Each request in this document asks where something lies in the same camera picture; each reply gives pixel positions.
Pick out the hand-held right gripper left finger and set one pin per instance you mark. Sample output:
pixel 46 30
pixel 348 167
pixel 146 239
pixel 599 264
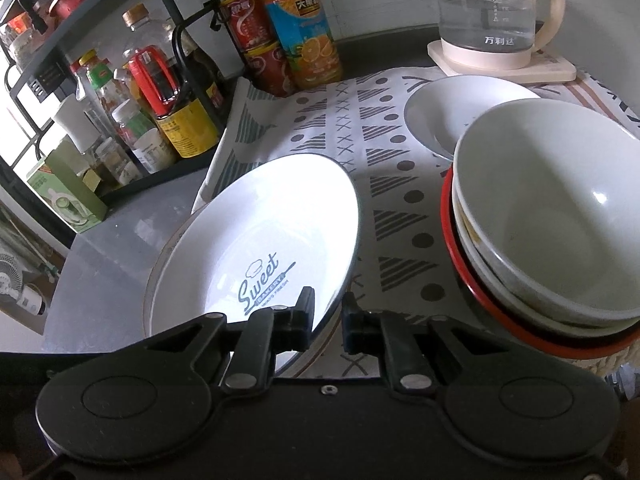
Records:
pixel 300 320

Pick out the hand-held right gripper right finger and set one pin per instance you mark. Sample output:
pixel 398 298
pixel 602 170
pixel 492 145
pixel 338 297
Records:
pixel 352 330

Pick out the white plate with blue print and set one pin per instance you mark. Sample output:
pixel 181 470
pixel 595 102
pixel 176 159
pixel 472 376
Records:
pixel 260 220

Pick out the white patterned bowl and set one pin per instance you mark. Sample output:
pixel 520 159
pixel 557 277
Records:
pixel 467 230

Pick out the white plate with flower print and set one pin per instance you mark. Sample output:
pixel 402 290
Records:
pixel 145 310

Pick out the red and black bowl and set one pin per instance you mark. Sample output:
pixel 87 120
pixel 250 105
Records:
pixel 575 346

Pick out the patterned fringed tablecloth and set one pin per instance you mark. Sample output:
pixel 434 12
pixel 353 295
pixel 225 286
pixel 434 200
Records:
pixel 390 195

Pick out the soy sauce bottle yellow label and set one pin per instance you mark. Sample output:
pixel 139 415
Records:
pixel 185 125

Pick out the shallow white bowl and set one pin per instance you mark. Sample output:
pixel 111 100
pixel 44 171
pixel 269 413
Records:
pixel 450 115

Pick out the white jar with green label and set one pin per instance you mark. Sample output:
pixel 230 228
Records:
pixel 145 140

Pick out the red drink can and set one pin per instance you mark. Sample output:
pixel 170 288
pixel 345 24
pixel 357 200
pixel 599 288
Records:
pixel 247 25
pixel 270 72

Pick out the green cardboard box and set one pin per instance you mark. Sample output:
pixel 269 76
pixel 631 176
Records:
pixel 65 195

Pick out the dark sauce bottle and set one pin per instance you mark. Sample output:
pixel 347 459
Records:
pixel 202 70

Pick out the orange juice bottle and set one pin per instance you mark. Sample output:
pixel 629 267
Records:
pixel 300 35

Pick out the white floor fan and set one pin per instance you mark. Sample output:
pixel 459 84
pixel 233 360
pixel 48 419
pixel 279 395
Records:
pixel 15 280

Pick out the white plastic bottle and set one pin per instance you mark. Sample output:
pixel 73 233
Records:
pixel 75 122

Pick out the cream kettle base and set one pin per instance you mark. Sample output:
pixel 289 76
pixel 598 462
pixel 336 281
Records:
pixel 500 67

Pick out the green label condiment bottle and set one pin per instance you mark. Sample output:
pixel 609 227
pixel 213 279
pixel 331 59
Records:
pixel 100 77

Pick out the clear bottle with brown cap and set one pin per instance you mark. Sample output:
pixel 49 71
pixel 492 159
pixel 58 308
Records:
pixel 142 30

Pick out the glass electric kettle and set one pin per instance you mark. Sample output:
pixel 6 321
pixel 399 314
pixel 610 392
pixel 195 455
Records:
pixel 480 15

